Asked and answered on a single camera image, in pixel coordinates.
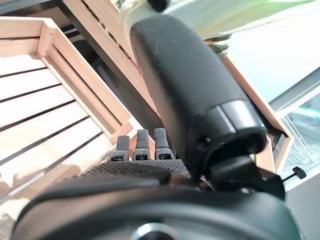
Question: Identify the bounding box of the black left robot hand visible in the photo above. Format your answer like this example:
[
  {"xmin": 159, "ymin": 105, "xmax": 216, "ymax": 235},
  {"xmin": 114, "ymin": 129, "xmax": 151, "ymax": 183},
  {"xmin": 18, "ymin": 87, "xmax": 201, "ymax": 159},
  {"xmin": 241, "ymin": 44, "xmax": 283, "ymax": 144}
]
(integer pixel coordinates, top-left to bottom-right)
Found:
[{"xmin": 146, "ymin": 0, "xmax": 170, "ymax": 13}]

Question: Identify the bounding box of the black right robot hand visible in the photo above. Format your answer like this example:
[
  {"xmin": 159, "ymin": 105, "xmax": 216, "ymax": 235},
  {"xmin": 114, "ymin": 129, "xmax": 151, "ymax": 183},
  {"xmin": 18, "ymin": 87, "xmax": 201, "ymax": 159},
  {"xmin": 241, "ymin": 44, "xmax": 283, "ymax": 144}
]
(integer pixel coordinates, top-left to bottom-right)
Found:
[{"xmin": 9, "ymin": 13, "xmax": 302, "ymax": 240}]

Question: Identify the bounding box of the green white napa cabbage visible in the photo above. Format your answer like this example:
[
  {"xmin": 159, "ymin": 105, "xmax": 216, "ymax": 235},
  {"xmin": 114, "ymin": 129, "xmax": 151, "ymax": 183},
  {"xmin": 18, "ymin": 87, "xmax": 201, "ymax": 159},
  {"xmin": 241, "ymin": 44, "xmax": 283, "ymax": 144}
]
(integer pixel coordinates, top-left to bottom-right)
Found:
[{"xmin": 119, "ymin": 0, "xmax": 320, "ymax": 42}]

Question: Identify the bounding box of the green striped pumpkin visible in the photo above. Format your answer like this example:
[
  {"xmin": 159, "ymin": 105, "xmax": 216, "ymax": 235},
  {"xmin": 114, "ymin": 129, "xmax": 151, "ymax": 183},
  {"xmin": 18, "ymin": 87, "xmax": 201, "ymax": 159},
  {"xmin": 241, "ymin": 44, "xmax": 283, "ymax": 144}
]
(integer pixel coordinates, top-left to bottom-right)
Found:
[{"xmin": 208, "ymin": 34, "xmax": 231, "ymax": 58}]

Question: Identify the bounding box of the large wooden display shelf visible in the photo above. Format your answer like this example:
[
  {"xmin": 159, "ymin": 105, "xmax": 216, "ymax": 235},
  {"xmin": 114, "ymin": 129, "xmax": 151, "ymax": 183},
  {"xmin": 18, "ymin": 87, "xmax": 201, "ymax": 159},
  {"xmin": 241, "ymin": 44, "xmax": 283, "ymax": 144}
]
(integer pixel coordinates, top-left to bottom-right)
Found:
[{"xmin": 221, "ymin": 56, "xmax": 293, "ymax": 176}]

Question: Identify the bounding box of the wooden pumpkin crate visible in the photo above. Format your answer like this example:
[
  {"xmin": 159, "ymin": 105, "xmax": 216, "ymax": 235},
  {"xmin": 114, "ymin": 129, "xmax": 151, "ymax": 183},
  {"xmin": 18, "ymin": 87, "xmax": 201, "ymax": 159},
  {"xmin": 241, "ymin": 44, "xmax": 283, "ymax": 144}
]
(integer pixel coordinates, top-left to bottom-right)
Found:
[{"xmin": 63, "ymin": 0, "xmax": 162, "ymax": 118}]

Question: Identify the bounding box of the white glass door cabinet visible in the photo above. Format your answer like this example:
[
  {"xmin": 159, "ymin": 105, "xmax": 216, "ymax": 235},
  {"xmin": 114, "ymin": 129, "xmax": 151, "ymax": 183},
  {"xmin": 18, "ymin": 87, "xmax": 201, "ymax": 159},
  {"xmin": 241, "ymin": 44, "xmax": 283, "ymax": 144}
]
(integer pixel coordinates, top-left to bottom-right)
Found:
[{"xmin": 268, "ymin": 72, "xmax": 320, "ymax": 191}]

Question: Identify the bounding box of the wooden cabbage crate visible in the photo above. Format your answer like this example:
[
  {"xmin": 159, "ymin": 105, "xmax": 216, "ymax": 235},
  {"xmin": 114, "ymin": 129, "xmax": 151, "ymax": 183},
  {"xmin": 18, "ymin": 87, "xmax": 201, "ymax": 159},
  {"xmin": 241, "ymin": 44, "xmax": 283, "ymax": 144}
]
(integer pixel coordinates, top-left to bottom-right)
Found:
[{"xmin": 0, "ymin": 17, "xmax": 141, "ymax": 208}]

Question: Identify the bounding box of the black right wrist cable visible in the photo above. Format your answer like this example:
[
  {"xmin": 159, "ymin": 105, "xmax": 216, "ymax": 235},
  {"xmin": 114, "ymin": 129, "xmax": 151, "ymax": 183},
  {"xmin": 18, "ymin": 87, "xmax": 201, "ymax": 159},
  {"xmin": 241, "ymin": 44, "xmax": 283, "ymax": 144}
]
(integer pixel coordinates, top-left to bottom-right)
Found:
[{"xmin": 279, "ymin": 166, "xmax": 307, "ymax": 182}]

